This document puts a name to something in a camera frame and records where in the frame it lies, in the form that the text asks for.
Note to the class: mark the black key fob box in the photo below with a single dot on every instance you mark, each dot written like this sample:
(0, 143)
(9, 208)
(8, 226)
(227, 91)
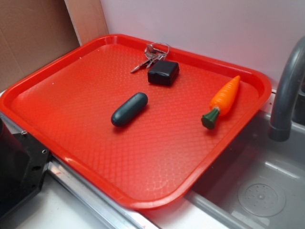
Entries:
(163, 73)

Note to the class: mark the orange toy carrot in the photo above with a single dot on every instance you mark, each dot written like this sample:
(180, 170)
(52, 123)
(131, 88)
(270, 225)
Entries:
(221, 103)

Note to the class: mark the red plastic serving tray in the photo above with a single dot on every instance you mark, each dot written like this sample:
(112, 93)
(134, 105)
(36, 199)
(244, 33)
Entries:
(154, 159)

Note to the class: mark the brown cardboard panel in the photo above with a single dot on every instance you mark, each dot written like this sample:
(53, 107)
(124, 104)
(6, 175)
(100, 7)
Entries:
(33, 33)

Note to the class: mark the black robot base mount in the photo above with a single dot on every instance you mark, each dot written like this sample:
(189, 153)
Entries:
(23, 163)

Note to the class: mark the aluminium frame rail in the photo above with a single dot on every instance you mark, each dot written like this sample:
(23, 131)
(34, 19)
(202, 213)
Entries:
(66, 201)

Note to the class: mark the dark green oval capsule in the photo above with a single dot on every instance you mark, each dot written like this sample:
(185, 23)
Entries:
(129, 109)

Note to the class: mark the grey toy faucet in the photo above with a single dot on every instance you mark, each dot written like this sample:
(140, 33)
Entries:
(289, 102)

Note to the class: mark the silver keys on ring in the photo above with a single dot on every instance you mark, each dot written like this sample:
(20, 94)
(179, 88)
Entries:
(153, 52)

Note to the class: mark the grey plastic toy sink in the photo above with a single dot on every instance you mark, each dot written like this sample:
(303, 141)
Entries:
(256, 183)

